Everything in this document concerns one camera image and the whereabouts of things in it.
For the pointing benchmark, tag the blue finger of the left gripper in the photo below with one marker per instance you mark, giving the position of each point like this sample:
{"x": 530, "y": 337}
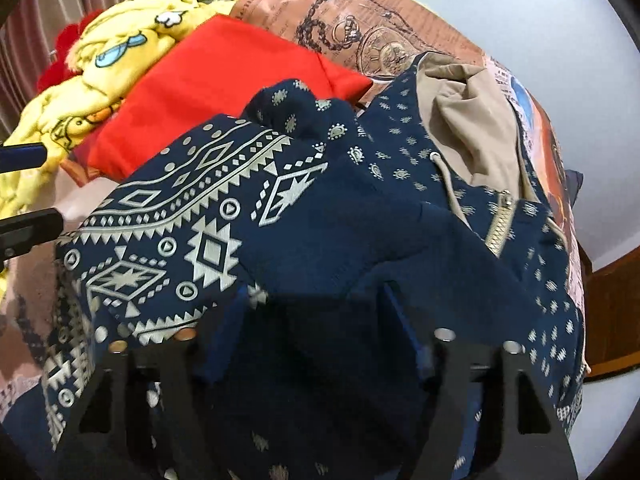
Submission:
{"x": 19, "y": 234}
{"x": 22, "y": 157}

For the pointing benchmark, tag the navy patterned hooded jacket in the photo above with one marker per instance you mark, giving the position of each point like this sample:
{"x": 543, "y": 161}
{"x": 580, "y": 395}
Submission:
{"x": 380, "y": 379}

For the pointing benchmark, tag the red fluffy garment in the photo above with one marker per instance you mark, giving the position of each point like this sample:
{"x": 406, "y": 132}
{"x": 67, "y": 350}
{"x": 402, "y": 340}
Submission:
{"x": 57, "y": 71}

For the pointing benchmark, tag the yellow duck print blanket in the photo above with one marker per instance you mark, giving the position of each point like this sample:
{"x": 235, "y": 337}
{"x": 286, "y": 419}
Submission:
{"x": 113, "y": 52}

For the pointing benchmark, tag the striped red beige curtain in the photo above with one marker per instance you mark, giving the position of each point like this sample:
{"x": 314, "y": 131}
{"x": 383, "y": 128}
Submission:
{"x": 27, "y": 44}

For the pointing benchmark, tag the red folded garment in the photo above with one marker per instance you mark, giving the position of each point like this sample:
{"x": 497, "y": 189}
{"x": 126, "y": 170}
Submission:
{"x": 217, "y": 69}

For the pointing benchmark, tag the newspaper print bed cover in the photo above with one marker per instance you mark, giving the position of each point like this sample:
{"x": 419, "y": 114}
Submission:
{"x": 380, "y": 30}

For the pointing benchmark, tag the wooden door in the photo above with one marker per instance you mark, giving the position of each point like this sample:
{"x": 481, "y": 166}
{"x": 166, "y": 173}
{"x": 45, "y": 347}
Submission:
{"x": 612, "y": 315}

